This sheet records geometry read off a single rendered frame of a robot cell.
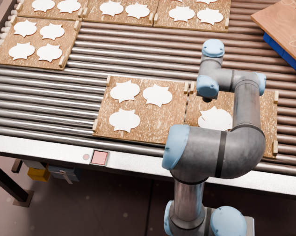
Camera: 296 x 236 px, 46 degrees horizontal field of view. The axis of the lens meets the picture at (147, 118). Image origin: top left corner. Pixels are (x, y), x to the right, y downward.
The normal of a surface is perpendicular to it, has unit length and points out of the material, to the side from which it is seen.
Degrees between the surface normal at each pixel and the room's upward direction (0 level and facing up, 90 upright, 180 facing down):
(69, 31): 0
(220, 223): 8
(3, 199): 0
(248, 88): 25
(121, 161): 0
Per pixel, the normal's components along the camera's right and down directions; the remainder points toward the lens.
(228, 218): 0.06, -0.56
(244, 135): 0.19, -0.82
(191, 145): -0.13, -0.30
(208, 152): -0.18, -0.09
